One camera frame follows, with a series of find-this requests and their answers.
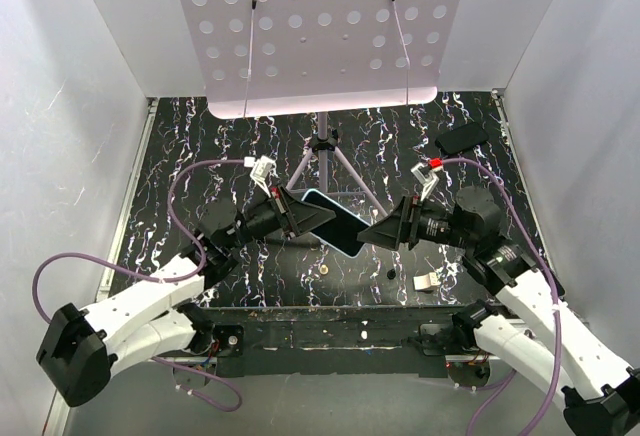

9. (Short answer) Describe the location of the white perforated music stand desk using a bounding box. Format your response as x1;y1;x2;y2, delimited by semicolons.
180;0;460;119

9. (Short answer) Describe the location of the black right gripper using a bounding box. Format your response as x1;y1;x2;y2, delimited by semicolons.
355;193;471;251

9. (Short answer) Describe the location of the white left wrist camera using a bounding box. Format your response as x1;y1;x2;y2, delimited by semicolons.
243;156;277;186

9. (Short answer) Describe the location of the light blue phone case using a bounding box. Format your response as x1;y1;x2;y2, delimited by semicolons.
299;188;372;259

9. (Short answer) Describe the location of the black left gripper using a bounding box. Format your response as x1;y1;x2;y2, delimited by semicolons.
224;181;335;251

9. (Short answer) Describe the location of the black metal base plate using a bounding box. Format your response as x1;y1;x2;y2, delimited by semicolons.
204;306;490;386

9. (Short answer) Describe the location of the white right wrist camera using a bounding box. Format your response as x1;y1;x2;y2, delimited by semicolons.
411;158;443;201

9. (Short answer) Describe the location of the aluminium frame rail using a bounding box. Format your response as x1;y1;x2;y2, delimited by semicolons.
41;98;159;435

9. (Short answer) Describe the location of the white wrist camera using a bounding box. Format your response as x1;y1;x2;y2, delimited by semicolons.
411;158;443;201
243;156;277;186

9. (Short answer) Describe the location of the black phone case on table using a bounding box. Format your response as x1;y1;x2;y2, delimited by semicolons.
435;122;489;156

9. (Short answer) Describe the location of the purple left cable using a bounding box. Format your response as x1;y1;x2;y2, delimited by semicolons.
32;158;251;413

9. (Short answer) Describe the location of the purple cable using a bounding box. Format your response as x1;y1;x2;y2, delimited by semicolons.
442;157;566;436
32;158;251;413

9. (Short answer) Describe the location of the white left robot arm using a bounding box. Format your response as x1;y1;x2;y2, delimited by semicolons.
36;186;336;407

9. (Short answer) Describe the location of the small white beige block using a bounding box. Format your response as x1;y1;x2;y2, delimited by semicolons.
413;272;440;292

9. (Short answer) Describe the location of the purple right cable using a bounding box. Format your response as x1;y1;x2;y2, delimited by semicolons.
442;157;566;436

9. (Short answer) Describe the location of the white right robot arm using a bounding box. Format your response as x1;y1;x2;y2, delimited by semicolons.
358;186;639;435

